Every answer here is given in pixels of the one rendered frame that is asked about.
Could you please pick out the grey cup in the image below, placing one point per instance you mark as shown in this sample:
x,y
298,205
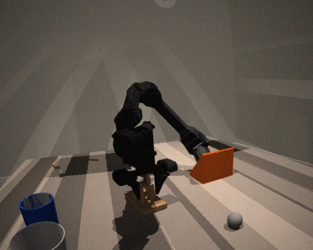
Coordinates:
x,y
39,236

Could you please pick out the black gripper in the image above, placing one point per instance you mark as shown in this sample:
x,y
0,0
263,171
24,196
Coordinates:
x,y
145,163

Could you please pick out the blue cylindrical cup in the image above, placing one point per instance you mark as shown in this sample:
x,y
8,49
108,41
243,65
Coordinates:
x,y
38,207

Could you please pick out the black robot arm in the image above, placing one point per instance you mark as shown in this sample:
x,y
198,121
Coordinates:
x,y
129,139

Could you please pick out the grey ball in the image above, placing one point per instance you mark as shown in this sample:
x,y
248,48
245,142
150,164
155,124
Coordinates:
x,y
235,219

